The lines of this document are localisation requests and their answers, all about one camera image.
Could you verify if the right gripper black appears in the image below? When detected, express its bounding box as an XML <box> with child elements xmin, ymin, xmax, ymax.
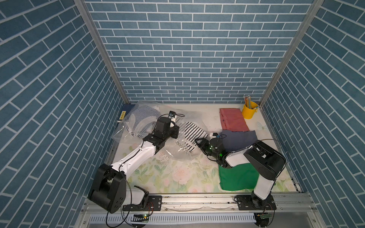
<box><xmin>195</xmin><ymin>139</ymin><xmax>219</xmax><ymax>162</ymax></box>

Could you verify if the grey blue garment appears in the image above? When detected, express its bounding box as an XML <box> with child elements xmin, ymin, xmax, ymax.
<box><xmin>222</xmin><ymin>130</ymin><xmax>258</xmax><ymax>152</ymax></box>

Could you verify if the clear vacuum bag with valve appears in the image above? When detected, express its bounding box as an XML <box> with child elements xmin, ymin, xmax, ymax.
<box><xmin>162</xmin><ymin>109</ymin><xmax>213</xmax><ymax>161</ymax></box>

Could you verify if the striped black white garment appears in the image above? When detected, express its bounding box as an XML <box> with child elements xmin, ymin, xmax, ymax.
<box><xmin>177</xmin><ymin>122</ymin><xmax>208</xmax><ymax>154</ymax></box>

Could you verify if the red garment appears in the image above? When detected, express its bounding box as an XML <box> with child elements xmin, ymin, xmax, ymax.
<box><xmin>220</xmin><ymin>108</ymin><xmax>249</xmax><ymax>132</ymax></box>

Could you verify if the bright green garment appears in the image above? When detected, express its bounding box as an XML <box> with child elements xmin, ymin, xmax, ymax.
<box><xmin>219</xmin><ymin>163</ymin><xmax>259</xmax><ymax>191</ymax></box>

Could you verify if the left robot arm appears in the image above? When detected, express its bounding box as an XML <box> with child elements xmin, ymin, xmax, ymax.
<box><xmin>87</xmin><ymin>111</ymin><xmax>180</xmax><ymax>213</ymax></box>

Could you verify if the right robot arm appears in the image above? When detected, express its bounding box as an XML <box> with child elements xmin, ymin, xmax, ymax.
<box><xmin>194</xmin><ymin>137</ymin><xmax>287</xmax><ymax>210</ymax></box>

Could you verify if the clear bag with striped clothes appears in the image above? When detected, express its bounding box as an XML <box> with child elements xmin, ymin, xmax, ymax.
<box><xmin>111</xmin><ymin>101</ymin><xmax>165</xmax><ymax>144</ymax></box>

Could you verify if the dark blue book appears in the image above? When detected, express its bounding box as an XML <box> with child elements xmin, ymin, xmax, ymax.
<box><xmin>117</xmin><ymin>104</ymin><xmax>135</xmax><ymax>123</ymax></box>

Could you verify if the yellow pencil cup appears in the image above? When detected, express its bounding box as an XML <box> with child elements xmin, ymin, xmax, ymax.
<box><xmin>241</xmin><ymin>101</ymin><xmax>259</xmax><ymax>119</ymax></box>

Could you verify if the coloured pencils bundle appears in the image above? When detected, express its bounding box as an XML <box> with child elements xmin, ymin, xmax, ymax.
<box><xmin>244</xmin><ymin>95</ymin><xmax>251</xmax><ymax>109</ymax></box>

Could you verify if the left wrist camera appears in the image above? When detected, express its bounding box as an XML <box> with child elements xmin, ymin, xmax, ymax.
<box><xmin>168</xmin><ymin>111</ymin><xmax>177</xmax><ymax>122</ymax></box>

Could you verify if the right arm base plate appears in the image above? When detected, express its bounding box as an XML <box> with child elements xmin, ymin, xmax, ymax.
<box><xmin>233</xmin><ymin>194</ymin><xmax>277</xmax><ymax>211</ymax></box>

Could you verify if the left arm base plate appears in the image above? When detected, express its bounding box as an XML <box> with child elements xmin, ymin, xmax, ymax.
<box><xmin>122</xmin><ymin>195</ymin><xmax>162</xmax><ymax>212</ymax></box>

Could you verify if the aluminium rail frame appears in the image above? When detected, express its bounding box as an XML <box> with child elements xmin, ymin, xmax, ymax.
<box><xmin>76</xmin><ymin>192</ymin><xmax>325</xmax><ymax>228</ymax></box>

